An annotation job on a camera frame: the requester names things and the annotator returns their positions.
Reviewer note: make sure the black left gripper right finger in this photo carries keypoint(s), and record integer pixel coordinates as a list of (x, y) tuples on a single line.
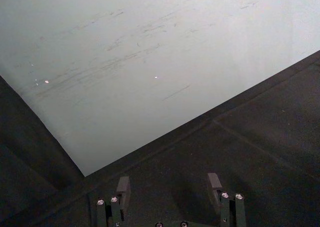
[(226, 212)]

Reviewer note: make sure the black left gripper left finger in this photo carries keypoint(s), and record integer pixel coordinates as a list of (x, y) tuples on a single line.
[(115, 212)]

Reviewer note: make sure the black table cloth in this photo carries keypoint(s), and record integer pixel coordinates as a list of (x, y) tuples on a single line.
[(262, 149)]

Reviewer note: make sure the pale wall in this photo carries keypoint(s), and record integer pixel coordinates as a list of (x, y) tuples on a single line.
[(150, 49)]

